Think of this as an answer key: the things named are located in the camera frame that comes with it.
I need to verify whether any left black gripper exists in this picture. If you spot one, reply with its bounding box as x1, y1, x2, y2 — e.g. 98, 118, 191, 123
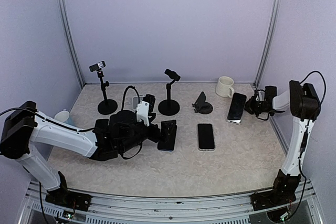
119, 119, 176, 153

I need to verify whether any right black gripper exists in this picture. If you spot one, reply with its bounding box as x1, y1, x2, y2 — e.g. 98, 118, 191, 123
240, 95, 267, 116

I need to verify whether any blue-edged black smartphone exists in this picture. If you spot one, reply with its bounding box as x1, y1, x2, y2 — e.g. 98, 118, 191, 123
158, 125, 177, 152

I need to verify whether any white folding phone stand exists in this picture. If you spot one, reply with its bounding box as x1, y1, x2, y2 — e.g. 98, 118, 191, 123
132, 97, 139, 110

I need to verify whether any small black disc phone stand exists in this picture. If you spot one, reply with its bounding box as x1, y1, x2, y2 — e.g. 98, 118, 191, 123
192, 91, 213, 114

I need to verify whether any black round-base phone stand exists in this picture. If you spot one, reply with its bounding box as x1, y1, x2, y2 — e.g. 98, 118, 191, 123
89, 61, 118, 115

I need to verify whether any black smartphone white back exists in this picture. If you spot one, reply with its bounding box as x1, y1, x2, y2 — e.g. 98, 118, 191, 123
94, 119, 109, 131

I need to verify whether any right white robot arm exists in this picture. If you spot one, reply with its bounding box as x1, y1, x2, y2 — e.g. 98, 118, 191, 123
245, 80, 321, 205

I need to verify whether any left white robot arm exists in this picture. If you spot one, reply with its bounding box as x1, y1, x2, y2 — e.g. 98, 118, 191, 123
1, 95, 177, 206

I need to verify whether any cream ceramic mug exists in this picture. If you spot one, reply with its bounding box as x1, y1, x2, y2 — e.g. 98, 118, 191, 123
215, 76, 235, 98

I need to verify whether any light blue plastic cup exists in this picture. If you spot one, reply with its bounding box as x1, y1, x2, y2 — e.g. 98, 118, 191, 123
54, 110, 76, 131

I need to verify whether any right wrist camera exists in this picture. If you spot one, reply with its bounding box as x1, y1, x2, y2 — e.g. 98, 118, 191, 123
254, 89, 265, 102

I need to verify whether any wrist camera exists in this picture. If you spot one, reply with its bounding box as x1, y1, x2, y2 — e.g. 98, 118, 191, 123
254, 89, 265, 102
135, 101, 150, 126

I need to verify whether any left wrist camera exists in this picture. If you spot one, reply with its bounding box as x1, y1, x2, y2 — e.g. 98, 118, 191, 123
135, 101, 150, 126

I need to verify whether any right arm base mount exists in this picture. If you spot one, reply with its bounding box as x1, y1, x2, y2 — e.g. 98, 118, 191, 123
250, 190, 297, 211

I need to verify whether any front aluminium rail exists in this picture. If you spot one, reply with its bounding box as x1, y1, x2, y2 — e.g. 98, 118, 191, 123
18, 182, 323, 224

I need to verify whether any right aluminium frame post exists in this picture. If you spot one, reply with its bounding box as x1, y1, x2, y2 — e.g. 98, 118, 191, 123
254, 0, 281, 88

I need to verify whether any aluminium frame post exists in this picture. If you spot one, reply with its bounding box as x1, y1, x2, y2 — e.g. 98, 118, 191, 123
57, 0, 85, 88
254, 0, 281, 88

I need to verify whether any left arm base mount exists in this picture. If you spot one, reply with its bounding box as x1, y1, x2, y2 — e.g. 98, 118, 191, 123
45, 191, 92, 212

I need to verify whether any left aluminium frame post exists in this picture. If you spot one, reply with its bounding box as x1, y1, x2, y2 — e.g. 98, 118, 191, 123
57, 0, 85, 88

